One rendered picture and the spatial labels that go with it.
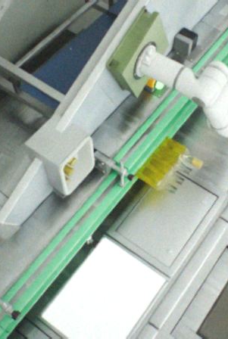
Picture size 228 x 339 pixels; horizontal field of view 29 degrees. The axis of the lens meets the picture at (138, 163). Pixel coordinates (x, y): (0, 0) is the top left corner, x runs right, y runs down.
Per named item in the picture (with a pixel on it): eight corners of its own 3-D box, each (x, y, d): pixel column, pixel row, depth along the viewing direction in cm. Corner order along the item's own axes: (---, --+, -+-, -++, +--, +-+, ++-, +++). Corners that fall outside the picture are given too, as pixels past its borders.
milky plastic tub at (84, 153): (50, 185, 175) (67, 197, 172) (41, 155, 155) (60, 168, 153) (78, 155, 182) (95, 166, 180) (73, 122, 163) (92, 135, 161)
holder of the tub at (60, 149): (51, 191, 179) (66, 201, 177) (40, 154, 156) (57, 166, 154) (78, 162, 187) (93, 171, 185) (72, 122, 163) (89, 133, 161)
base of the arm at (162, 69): (131, 62, 161) (167, 81, 157) (149, 34, 162) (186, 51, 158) (138, 81, 176) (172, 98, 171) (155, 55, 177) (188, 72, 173)
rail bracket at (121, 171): (106, 178, 185) (130, 194, 182) (104, 157, 171) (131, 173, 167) (110, 173, 186) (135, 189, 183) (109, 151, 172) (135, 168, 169)
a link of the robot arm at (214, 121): (225, 132, 174) (245, 99, 178) (206, 95, 156) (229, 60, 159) (204, 125, 180) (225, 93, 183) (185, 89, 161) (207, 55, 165)
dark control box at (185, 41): (172, 48, 209) (187, 57, 207) (173, 35, 202) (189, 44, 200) (181, 38, 213) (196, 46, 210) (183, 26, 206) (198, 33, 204)
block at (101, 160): (92, 167, 185) (106, 176, 184) (91, 155, 177) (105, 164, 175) (98, 161, 187) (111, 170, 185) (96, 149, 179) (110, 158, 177)
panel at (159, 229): (37, 318, 174) (106, 374, 164) (35, 317, 171) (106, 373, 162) (164, 160, 213) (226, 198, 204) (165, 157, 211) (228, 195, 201)
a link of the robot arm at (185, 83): (170, 83, 160) (209, 103, 156) (189, 55, 163) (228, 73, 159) (172, 95, 170) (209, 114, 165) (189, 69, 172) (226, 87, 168)
